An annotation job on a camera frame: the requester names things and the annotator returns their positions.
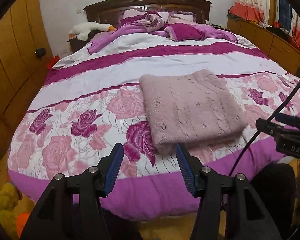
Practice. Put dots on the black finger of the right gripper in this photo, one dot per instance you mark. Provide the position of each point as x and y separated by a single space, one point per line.
269 128

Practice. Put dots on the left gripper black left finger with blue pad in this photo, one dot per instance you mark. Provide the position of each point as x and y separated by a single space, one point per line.
70 208

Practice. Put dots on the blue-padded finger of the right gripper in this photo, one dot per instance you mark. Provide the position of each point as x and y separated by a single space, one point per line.
293 121

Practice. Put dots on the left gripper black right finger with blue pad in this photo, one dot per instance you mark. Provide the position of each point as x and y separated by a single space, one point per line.
246 215

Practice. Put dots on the pink knitted pearl-button sweater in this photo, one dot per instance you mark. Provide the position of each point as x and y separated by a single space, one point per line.
191 109

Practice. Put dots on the yellow plush toy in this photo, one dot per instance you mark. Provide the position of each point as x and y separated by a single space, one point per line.
9 198

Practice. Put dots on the low wooden side cabinet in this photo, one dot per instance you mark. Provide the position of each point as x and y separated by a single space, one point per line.
277 49

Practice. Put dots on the floral pink white bedspread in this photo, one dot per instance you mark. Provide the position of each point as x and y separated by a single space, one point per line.
90 102

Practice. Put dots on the wooden framed window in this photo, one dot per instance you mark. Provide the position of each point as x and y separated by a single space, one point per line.
281 15

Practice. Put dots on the red white curtain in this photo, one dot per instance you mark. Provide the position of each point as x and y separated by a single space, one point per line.
257 11

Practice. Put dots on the pink pillow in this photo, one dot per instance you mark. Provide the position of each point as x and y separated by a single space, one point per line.
133 14

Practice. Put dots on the crumpled purple pink blanket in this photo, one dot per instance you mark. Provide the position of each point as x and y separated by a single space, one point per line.
176 29

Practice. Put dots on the small black bag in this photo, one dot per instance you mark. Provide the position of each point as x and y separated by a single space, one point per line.
40 52

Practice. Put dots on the brown wooden wardrobe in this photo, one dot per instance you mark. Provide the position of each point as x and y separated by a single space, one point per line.
21 73

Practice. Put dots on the white plush goose toy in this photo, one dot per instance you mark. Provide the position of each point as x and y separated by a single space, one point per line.
81 31

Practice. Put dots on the dark wooden headboard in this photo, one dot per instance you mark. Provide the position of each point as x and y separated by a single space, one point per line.
110 11

